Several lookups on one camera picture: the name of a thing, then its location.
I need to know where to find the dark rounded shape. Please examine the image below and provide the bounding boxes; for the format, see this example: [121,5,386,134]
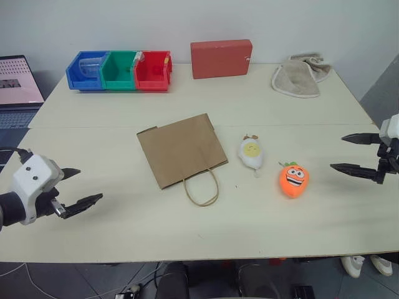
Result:
[236,260,282,299]
[155,261,190,299]

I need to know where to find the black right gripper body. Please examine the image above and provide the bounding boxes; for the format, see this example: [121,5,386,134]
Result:
[374,142,399,186]

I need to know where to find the beige towel with white trim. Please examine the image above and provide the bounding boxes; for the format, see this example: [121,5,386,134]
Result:
[271,53,333,99]

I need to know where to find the clear plastic cup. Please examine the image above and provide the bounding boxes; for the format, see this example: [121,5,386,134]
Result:
[78,57,104,80]

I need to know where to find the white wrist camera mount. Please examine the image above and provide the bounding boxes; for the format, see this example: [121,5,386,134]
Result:
[380,113,399,148]
[12,154,65,225]

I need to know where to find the black power adapter on floor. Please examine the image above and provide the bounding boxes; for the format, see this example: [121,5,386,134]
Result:
[114,283,142,299]

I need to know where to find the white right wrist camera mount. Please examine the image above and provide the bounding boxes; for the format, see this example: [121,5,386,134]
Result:
[380,113,399,148]

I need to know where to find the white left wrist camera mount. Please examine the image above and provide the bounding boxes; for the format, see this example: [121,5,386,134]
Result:
[12,154,65,225]

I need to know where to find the orange carrot plush toy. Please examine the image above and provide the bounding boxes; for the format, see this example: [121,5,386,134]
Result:
[277,160,311,200]

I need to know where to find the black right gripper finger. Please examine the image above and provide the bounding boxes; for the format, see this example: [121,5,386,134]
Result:
[329,163,379,183]
[340,132,382,145]

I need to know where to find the black box on floor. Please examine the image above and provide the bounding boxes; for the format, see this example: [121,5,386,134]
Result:
[291,284,316,299]

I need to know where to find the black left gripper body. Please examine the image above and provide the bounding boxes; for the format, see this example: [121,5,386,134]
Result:
[34,186,68,219]

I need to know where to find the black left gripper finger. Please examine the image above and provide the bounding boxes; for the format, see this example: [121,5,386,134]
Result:
[60,193,104,219]
[62,168,82,182]

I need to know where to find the white cable on floor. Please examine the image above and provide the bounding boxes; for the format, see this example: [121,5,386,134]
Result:
[24,262,43,299]

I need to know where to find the white egg plush toy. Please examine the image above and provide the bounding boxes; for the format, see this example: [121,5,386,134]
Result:
[238,133,266,179]

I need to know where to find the red rectangular box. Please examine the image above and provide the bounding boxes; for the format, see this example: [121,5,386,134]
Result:
[190,39,254,80]

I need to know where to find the open laptop with pink screen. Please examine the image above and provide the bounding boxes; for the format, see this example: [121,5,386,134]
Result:
[0,55,46,130]

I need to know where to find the white shoe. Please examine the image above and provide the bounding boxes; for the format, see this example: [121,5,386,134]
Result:
[370,254,394,278]
[339,255,366,279]

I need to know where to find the blue plastic storage bin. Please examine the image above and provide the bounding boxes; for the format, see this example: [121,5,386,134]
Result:
[65,50,110,92]

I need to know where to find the brown paper bag with handle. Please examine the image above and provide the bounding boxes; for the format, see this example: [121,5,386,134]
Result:
[136,113,229,207]

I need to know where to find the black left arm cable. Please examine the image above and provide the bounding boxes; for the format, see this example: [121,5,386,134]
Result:
[0,146,33,166]

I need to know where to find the red plastic storage bin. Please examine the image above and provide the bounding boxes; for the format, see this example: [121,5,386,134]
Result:
[133,50,174,92]

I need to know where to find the green plastic storage bin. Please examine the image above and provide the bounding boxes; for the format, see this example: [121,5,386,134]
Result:
[99,50,142,92]

